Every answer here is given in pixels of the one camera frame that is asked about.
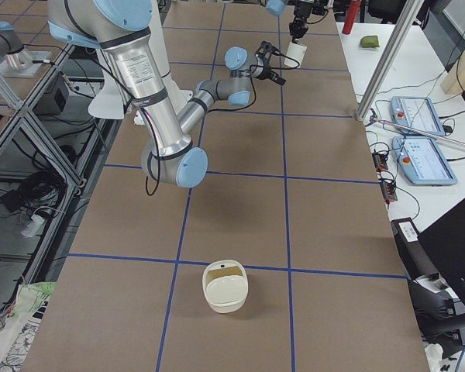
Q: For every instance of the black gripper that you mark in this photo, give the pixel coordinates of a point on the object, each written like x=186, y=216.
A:
x=303, y=15
x=266, y=72

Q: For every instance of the red bottle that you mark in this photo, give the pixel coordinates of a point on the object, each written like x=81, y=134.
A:
x=351, y=16

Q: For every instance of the blue teach pendant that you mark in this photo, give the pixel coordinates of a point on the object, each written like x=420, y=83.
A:
x=418, y=113
x=422, y=161

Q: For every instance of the aluminium frame post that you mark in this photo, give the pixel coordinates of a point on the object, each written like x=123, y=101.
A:
x=400, y=31

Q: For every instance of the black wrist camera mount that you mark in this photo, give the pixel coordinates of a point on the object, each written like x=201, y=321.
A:
x=266, y=50

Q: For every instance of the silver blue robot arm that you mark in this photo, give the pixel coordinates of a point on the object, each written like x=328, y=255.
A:
x=302, y=10
x=170, y=156

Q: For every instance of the lower blue teach pendant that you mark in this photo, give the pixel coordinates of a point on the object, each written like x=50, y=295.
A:
x=422, y=161

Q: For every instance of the cream white plastic basket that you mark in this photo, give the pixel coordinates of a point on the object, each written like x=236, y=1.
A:
x=225, y=286

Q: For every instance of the black laptop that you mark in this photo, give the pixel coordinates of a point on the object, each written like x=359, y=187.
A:
x=444, y=244

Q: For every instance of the upper blue teach pendant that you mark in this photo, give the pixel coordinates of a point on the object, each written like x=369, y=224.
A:
x=418, y=113

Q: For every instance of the patterned cloth bag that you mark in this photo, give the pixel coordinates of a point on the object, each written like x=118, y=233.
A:
x=20, y=323

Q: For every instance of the white ribbed plastic cup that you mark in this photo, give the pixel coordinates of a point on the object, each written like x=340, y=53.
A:
x=294, y=55

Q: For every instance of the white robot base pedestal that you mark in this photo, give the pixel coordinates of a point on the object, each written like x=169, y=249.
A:
x=133, y=58

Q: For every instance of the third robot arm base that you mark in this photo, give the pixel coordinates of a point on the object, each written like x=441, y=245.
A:
x=15, y=60

